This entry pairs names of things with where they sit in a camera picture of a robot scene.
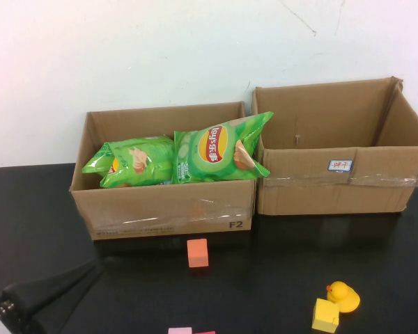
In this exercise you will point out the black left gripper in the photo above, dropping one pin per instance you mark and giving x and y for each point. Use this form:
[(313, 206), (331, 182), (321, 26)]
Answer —
[(24, 299)]

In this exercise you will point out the green Lay's chips bag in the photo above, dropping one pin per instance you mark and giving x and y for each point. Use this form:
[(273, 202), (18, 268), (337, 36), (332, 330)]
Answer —
[(212, 156)]

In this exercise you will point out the cardboard box marked F2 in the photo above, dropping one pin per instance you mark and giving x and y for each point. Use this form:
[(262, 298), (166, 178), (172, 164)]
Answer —
[(160, 212)]

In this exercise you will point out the pink foam block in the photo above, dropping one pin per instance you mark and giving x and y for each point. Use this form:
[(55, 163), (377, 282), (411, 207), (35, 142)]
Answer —
[(180, 331)]

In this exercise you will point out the orange foam cube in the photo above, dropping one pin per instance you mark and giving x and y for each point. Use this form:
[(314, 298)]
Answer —
[(198, 253)]

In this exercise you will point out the green chips bag, crumpled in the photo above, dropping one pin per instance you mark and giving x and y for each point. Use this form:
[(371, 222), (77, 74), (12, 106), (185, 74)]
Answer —
[(139, 163)]

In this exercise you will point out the red foam block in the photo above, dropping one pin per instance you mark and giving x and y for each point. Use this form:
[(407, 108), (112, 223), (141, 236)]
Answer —
[(203, 332)]

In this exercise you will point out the yellow foam cube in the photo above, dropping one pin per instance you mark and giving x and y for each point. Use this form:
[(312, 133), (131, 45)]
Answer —
[(324, 315)]

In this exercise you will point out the cardboard box with white label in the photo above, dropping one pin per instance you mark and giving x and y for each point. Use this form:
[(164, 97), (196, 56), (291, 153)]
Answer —
[(317, 198)]

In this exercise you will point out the yellow rubber duck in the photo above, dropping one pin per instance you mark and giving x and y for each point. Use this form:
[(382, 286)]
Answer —
[(346, 299)]

